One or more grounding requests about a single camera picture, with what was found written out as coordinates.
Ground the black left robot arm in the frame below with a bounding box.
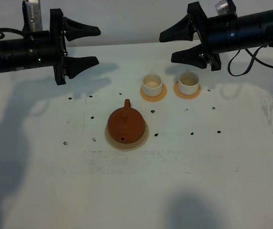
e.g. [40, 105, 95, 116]
[0, 9, 101, 85]

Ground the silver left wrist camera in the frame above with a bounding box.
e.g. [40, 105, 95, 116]
[22, 0, 42, 32]

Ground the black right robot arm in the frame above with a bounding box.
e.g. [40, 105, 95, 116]
[159, 0, 273, 71]

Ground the white teacup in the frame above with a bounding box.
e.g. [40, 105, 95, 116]
[178, 71, 199, 95]
[141, 72, 163, 96]

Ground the right white teacup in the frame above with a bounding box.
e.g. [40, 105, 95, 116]
[178, 71, 199, 95]

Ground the left orange coaster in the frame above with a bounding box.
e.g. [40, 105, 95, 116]
[140, 84, 167, 102]

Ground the beige round teapot saucer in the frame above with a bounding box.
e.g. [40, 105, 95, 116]
[105, 123, 149, 151]

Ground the right orange coaster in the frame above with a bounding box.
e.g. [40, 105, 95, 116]
[173, 81, 201, 99]

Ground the left white teacup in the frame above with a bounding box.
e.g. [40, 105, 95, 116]
[141, 72, 163, 96]

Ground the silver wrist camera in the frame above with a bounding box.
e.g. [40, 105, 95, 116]
[215, 0, 236, 15]
[22, 0, 42, 32]

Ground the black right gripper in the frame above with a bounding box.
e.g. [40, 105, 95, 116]
[159, 1, 221, 71]

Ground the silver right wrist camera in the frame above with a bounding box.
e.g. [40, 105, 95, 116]
[215, 0, 236, 15]

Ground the brown clay teapot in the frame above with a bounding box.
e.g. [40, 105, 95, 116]
[107, 99, 146, 143]

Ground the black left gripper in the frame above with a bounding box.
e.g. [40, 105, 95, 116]
[50, 9, 101, 85]

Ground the orange coaster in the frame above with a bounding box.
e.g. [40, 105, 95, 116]
[140, 84, 167, 102]
[173, 81, 201, 99]

